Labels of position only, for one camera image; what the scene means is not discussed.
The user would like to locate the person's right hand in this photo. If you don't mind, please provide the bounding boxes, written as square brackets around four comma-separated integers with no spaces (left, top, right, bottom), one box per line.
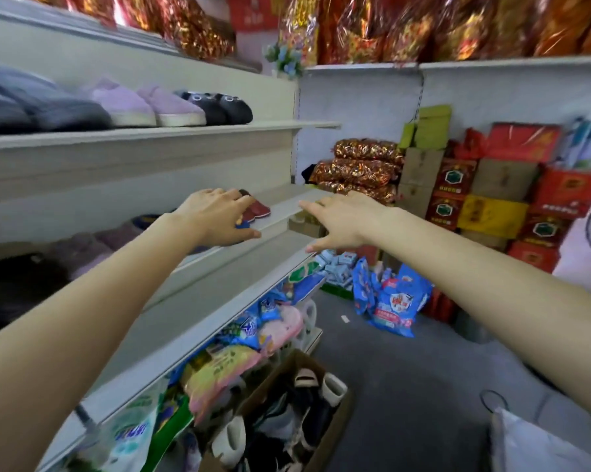
[298,191,393,254]

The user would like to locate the person's left hand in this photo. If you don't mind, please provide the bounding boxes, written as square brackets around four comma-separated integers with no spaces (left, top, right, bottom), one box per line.
[175,188,262,247]

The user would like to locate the person's right forearm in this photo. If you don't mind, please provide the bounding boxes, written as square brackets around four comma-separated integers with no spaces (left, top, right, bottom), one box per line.
[374,206,591,434]

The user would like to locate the person's left forearm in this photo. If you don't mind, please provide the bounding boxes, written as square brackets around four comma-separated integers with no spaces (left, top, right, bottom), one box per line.
[0,212,209,472]

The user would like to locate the small cardboard box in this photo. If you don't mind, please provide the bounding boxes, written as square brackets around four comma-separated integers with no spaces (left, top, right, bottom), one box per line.
[288,213,327,240]

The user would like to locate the pile of small blue-white packets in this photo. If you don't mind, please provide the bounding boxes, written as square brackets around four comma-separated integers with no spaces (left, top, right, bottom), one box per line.
[314,249,358,291]

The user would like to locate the green flat box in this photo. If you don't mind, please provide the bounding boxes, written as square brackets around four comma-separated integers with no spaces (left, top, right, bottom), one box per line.
[319,282,355,301]

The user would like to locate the slim blue detergent bag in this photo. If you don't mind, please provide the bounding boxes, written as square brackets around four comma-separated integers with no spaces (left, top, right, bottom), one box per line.
[351,257,383,316]

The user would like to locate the row of blue shelf packets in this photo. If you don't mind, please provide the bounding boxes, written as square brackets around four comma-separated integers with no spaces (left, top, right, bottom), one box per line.
[168,263,328,389]

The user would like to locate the gold foil bag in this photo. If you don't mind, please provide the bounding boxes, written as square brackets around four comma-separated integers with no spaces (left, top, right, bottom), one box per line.
[333,138,405,166]
[317,180,398,205]
[309,159,400,188]

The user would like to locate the white plastic jug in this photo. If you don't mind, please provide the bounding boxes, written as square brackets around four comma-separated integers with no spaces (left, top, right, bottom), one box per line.
[295,299,319,350]

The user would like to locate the pink plastic packet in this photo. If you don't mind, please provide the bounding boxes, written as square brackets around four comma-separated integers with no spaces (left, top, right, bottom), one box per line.
[257,305,304,355]

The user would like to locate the large blue detergent bag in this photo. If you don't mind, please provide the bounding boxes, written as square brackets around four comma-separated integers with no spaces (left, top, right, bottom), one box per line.
[368,264,434,339]

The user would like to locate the mauve fluffy slipper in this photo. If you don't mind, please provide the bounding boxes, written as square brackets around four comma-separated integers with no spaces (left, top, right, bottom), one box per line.
[49,233,115,282]
[95,221,145,252]

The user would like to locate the black plush slipper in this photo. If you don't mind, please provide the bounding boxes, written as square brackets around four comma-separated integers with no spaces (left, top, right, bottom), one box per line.
[215,93,254,125]
[175,90,228,126]

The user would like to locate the red packets on floor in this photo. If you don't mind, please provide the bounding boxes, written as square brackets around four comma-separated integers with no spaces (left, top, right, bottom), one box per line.
[420,289,457,324]

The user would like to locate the yellow and pink packet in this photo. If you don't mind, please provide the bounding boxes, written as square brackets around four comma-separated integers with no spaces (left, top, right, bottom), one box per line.
[181,344,263,424]

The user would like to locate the white metal shelf unit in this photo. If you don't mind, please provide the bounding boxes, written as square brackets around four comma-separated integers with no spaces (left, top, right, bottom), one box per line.
[0,0,343,472]

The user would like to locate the lilac plush slipper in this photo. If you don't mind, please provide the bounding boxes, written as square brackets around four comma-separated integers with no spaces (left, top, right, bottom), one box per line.
[137,85,207,128]
[80,78,158,128]

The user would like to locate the green cardboard boxes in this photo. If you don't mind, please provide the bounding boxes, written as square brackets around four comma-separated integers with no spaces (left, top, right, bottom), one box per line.
[398,105,453,151]

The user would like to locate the yellow gift box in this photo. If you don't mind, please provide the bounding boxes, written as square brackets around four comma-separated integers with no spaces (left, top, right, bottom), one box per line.
[456,194,530,240]

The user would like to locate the pile of black-white slippers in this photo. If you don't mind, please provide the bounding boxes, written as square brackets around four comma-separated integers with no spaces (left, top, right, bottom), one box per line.
[211,367,349,472]

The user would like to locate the red plastic bag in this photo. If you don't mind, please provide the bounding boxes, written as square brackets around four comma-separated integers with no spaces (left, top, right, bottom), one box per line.
[454,128,489,161]

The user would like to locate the artificial blue flower bunch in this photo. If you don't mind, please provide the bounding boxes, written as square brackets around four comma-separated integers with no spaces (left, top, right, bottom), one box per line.
[264,42,306,80]

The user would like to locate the open cardboard shoe box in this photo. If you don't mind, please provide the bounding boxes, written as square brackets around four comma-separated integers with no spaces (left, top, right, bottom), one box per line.
[198,349,356,472]

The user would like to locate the wide brown cardboard box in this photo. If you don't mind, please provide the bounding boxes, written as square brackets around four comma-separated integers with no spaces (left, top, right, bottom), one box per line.
[472,158,540,202]

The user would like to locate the green plastic bag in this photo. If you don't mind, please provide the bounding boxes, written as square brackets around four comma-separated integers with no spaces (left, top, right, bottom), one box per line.
[142,388,194,472]

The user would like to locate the red paper sign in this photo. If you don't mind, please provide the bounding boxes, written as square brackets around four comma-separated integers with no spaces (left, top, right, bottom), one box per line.
[227,0,279,33]

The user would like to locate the white and green detergent bag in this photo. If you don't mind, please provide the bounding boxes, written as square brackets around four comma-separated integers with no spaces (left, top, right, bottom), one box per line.
[76,382,169,472]

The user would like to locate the dark fluffy slipper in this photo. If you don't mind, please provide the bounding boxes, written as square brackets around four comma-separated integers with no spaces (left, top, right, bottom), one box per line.
[0,252,71,341]

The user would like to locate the grey fabric slipper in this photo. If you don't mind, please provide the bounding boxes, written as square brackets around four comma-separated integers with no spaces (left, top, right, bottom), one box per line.
[0,65,112,132]
[0,73,36,136]

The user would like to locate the stack of red gift boxes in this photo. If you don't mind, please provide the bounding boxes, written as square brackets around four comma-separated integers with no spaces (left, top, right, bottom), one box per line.
[425,123,591,274]

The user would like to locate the row of red-gold foil packets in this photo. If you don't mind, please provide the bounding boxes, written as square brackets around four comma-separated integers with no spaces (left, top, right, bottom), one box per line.
[24,0,591,65]

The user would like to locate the white and blue packets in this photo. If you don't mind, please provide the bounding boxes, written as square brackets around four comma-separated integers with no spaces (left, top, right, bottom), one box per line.
[555,114,591,173]

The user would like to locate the white plastic bag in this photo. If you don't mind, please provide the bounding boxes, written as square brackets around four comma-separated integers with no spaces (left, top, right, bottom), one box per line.
[479,389,591,472]

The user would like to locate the white wall shelf unit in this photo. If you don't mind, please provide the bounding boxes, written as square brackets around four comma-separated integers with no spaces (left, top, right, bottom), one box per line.
[295,55,591,185]

